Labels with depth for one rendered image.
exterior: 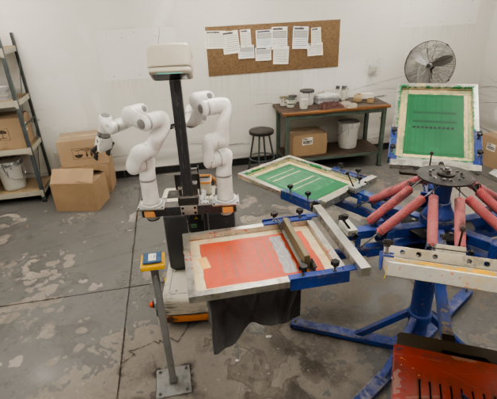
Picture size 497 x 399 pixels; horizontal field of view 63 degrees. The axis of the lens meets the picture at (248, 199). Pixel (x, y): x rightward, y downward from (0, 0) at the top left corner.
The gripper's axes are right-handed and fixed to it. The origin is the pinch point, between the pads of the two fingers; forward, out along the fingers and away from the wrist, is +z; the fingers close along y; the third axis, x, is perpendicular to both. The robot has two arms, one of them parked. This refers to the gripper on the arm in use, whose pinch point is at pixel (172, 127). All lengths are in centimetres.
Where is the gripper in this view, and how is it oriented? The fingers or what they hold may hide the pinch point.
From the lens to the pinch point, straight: 278.7
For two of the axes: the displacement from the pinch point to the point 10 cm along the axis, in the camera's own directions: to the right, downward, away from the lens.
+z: -7.9, 1.1, 6.1
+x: -2.0, -9.7, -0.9
